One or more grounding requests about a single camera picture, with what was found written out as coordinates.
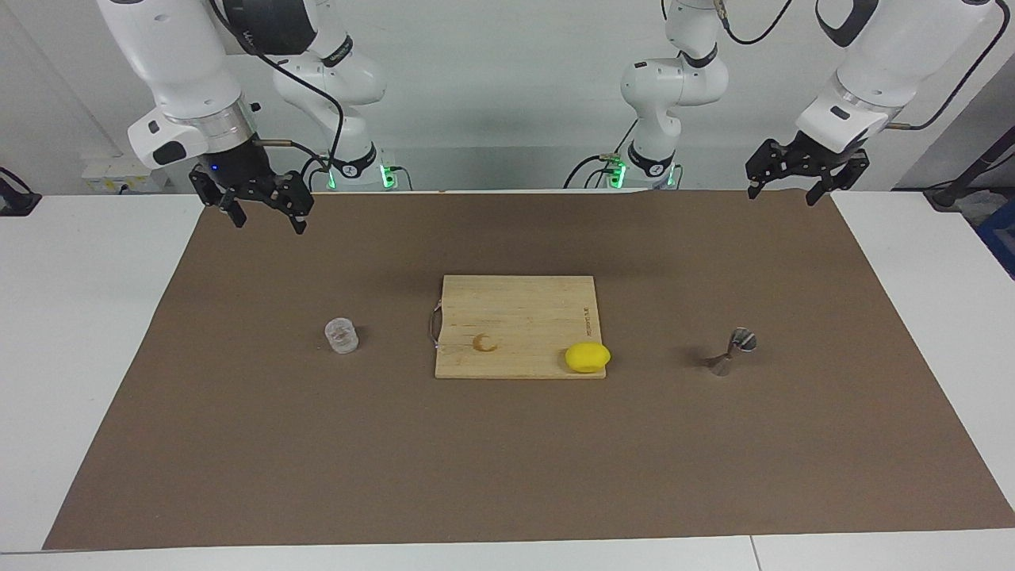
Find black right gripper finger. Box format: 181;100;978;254
274;171;316;236
189;165;247;229

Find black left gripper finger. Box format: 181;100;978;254
806;151;871;207
745;140;795;200

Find small clear glass cup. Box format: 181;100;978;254
324;317;360;355

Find steel double jigger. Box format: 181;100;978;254
708;327;758;377

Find black stand leg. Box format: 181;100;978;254
924;127;1015;211

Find blue crate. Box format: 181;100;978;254
977;197;1015;280

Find black clamp base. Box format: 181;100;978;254
0;167;42;217

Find wooden cutting board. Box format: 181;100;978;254
435;275;607;380

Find yellow lemon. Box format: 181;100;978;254
565;342;612;374

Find brown table mat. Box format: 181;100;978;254
41;189;1015;550

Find black right arm base cables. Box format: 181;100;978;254
297;155;334;193

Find black arm base cables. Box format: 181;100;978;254
297;155;334;193
563;119;639;190

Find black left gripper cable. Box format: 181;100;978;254
714;0;998;132

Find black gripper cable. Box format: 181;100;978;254
208;0;347;171
714;0;998;132

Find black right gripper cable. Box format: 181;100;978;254
208;0;347;171

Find white wall socket box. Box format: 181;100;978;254
82;155;170;194

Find black left arm base cables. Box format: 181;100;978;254
563;119;639;190

